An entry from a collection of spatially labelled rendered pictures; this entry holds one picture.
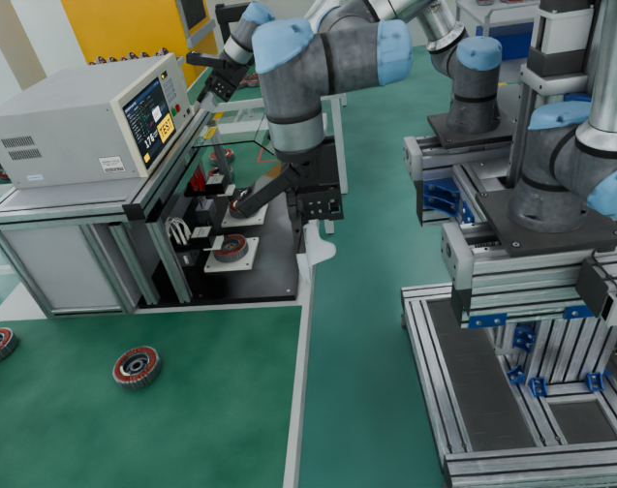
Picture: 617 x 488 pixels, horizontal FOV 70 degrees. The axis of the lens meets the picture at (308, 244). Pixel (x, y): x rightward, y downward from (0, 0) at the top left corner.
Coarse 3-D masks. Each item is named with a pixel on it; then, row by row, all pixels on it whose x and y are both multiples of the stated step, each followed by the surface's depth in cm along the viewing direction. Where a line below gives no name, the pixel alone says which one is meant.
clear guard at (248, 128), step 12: (216, 120) 157; (228, 120) 156; (240, 120) 154; (252, 120) 152; (264, 120) 153; (204, 132) 150; (216, 132) 148; (228, 132) 147; (240, 132) 145; (252, 132) 144; (264, 132) 147; (204, 144) 141; (216, 144) 140; (264, 144) 141
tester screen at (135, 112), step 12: (156, 84) 124; (144, 96) 117; (156, 96) 124; (132, 108) 110; (144, 108) 117; (132, 120) 110; (144, 120) 116; (144, 132) 116; (156, 132) 122; (144, 144) 115; (144, 156) 115
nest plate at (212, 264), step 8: (248, 240) 144; (256, 240) 144; (256, 248) 141; (248, 256) 138; (208, 264) 137; (216, 264) 136; (224, 264) 136; (232, 264) 135; (240, 264) 135; (248, 264) 134
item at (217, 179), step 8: (216, 176) 154; (224, 176) 153; (208, 184) 150; (216, 184) 150; (224, 184) 152; (232, 184) 156; (184, 192) 153; (192, 192) 152; (200, 192) 152; (208, 192) 151; (216, 192) 151; (224, 192) 151; (232, 192) 153; (200, 200) 155
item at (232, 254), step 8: (224, 240) 141; (232, 240) 141; (240, 240) 139; (224, 248) 140; (232, 248) 138; (240, 248) 135; (248, 248) 139; (216, 256) 136; (224, 256) 134; (232, 256) 134; (240, 256) 136
